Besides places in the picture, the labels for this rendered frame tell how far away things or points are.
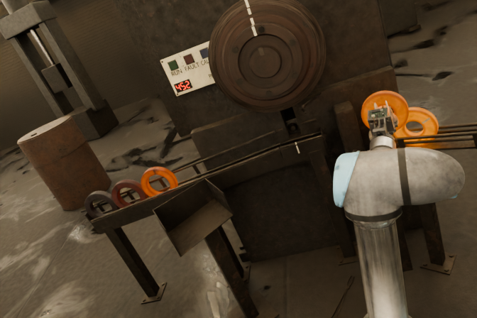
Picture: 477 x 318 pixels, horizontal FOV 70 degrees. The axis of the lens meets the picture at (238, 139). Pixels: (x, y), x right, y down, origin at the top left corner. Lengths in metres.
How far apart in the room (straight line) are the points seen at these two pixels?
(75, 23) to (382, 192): 8.30
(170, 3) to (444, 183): 1.25
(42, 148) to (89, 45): 5.05
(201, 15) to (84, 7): 7.06
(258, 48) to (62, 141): 2.90
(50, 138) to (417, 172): 3.53
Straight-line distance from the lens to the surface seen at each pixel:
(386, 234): 0.79
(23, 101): 10.08
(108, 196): 1.93
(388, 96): 1.29
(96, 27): 8.49
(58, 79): 6.85
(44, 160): 3.95
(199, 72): 1.60
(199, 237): 1.43
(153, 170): 1.74
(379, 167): 0.72
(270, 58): 1.31
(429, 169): 0.73
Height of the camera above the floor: 1.38
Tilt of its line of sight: 22 degrees down
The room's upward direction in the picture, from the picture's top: 23 degrees counter-clockwise
